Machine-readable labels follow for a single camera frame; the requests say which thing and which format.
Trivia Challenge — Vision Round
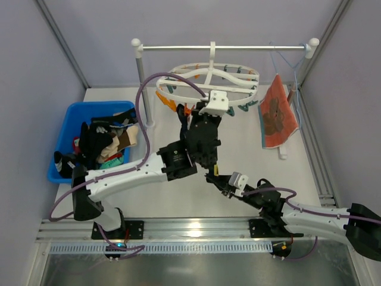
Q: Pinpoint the white oval clip hanger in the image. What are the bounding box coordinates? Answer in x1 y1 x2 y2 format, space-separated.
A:
155 41 260 114

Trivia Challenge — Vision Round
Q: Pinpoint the beige brown striped sock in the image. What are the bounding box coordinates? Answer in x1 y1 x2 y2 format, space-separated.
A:
118 125 139 150

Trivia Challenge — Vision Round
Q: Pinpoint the black blue sport sock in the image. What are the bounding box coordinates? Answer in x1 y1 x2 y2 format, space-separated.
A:
54 151 77 179
91 108 138 129

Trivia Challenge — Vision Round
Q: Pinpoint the navy christmas sock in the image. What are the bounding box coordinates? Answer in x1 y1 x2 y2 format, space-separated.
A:
205 164 230 185
176 104 189 140

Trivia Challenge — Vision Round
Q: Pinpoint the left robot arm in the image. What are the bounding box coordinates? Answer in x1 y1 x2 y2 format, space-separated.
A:
71 102 224 232

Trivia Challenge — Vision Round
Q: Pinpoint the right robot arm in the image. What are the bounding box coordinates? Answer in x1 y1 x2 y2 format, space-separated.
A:
205 172 380 261

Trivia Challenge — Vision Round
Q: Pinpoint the pile of socks in bin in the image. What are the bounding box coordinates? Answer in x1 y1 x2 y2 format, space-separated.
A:
53 107 140 179

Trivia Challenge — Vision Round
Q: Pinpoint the orange bear towel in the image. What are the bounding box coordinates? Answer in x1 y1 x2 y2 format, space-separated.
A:
258 74 298 149

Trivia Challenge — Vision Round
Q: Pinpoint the blue plastic bin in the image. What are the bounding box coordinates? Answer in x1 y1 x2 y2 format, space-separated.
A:
46 100 136 184

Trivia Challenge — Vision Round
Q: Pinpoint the white drying rack stand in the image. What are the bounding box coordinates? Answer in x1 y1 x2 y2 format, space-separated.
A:
130 38 321 160

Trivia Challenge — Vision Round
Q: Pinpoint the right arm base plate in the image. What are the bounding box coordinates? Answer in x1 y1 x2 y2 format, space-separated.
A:
248 218 304 238

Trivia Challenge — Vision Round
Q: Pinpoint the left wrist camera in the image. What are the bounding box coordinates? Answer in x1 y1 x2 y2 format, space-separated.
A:
199 90 229 117

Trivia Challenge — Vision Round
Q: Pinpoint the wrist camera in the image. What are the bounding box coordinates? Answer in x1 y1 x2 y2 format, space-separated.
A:
229 172 248 191
199 90 229 117

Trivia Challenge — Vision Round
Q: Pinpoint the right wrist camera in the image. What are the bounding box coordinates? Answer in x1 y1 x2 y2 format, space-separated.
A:
229 172 248 191

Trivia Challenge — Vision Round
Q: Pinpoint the aluminium rail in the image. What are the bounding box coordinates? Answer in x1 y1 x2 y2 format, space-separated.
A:
35 217 363 244

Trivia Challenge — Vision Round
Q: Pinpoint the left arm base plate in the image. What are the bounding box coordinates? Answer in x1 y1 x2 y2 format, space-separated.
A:
104 220 145 240

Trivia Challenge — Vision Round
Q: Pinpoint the blue wire hanger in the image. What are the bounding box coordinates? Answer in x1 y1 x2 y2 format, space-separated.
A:
269 41 307 132

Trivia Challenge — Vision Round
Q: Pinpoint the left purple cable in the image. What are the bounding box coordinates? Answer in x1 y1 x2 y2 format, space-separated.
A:
49 73 209 223

